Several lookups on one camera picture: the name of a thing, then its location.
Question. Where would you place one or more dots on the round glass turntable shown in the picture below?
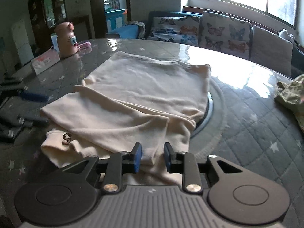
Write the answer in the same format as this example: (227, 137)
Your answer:
(210, 114)

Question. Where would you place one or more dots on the pink cartoon water bottle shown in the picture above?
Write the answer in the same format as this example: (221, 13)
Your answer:
(66, 40)

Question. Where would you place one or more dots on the small pink object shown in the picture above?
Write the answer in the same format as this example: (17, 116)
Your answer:
(84, 45)

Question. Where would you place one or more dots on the plaid cloth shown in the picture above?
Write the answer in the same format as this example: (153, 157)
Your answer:
(139, 27)

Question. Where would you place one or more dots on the green floral garment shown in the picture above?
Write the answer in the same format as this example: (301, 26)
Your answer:
(291, 97)

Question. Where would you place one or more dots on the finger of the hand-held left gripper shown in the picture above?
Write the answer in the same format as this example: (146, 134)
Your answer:
(35, 97)
(21, 123)

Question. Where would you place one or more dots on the white pink tissue pack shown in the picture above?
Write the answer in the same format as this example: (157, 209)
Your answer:
(45, 61)

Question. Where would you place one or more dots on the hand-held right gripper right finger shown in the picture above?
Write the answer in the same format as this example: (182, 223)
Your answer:
(169, 158)

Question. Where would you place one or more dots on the long butterfly print cushion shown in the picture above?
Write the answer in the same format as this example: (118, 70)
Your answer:
(173, 32)

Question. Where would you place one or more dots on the cream sweatshirt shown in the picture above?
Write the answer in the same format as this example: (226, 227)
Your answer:
(142, 87)

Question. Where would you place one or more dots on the plain beige cushion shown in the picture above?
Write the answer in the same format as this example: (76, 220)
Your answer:
(270, 49)

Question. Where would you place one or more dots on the white refrigerator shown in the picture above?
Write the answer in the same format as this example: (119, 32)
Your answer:
(21, 42)

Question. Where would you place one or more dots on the blue blanket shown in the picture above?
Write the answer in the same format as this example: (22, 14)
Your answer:
(121, 32)

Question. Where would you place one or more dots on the dark glass-door cabinet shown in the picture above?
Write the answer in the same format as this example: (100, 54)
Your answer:
(47, 7)

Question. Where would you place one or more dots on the dark blue sofa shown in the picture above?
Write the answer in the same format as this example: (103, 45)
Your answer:
(152, 16)

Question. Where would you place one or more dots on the blue storage box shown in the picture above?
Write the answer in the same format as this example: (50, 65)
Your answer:
(116, 19)

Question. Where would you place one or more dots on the square butterfly print cushion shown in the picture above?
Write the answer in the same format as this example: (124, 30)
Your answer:
(224, 34)

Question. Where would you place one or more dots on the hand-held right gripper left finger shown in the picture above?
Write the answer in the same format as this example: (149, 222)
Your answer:
(136, 158)

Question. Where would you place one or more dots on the white plush toy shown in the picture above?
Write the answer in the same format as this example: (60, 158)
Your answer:
(286, 35)

